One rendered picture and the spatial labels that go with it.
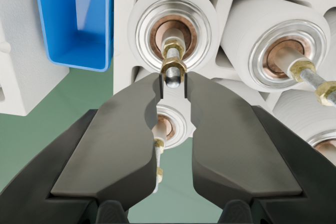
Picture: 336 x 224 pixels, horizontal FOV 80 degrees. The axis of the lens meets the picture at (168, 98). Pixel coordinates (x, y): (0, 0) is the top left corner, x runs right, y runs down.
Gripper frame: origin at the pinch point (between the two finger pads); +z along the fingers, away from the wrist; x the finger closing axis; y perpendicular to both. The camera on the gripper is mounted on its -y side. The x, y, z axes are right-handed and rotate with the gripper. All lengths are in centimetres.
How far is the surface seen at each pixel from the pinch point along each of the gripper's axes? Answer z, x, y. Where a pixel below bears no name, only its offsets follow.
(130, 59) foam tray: 16.5, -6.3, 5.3
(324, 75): 12.1, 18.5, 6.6
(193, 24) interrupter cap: 9.1, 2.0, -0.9
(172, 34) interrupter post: 7.2, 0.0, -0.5
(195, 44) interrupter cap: 9.2, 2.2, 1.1
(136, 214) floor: 35, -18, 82
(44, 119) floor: 35, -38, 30
